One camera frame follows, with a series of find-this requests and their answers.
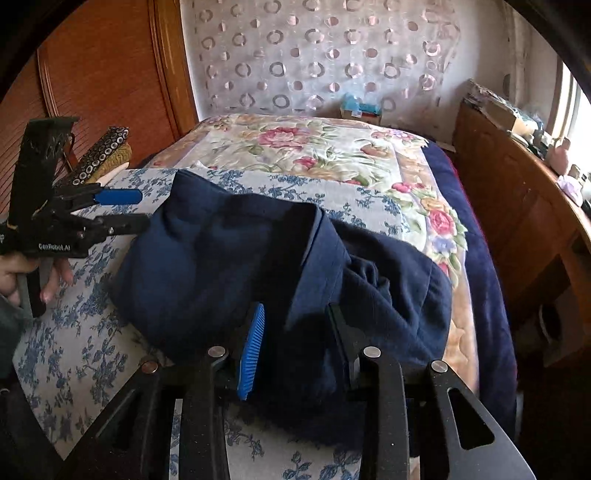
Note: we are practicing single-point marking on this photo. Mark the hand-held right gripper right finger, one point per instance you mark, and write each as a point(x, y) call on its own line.
point(341, 344)

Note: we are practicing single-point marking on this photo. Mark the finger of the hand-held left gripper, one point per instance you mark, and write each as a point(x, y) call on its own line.
point(117, 197)
point(124, 224)

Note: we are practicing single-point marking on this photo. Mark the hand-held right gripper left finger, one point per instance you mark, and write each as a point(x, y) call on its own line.
point(251, 355)

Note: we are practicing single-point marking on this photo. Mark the navy printed t-shirt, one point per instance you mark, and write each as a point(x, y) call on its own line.
point(207, 258)

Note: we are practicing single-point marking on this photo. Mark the person's left hand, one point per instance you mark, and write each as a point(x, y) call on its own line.
point(11, 277)

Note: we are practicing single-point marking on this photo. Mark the mustard folded blanket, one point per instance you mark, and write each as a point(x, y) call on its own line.
point(117, 161)

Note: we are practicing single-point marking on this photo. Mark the dark patterned pillow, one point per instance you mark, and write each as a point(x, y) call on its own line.
point(104, 150)

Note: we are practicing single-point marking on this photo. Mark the brown wooden wardrobe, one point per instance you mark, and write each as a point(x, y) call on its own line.
point(115, 92)

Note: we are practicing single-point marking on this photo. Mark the blue floral bed sheet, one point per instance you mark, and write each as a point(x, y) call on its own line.
point(83, 332)

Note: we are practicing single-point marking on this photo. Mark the navy blanket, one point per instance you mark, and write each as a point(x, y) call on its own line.
point(480, 295)

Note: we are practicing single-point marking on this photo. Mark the dark trash bin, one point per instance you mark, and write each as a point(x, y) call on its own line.
point(551, 325)

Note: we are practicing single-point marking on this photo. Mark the wooden sideboard cabinet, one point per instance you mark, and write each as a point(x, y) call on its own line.
point(517, 198)

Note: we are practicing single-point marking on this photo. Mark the sheer curtain with circles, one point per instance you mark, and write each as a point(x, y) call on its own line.
point(300, 55)

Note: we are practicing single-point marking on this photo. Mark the flat cardboard box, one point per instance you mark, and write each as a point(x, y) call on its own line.
point(496, 115)

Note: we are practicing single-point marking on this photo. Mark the lilac cloth bundle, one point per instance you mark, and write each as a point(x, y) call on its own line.
point(570, 189)

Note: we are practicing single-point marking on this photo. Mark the stack of folded cloths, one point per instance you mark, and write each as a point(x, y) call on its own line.
point(475, 92)

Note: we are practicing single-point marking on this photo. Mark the pink bottle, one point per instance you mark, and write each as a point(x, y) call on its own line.
point(561, 159)

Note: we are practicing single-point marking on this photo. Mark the window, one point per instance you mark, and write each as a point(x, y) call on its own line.
point(577, 115)

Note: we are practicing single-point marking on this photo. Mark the white window curtain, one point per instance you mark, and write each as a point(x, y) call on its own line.
point(517, 55)

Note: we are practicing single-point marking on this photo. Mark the dark oval wall hanging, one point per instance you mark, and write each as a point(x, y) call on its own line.
point(507, 85)

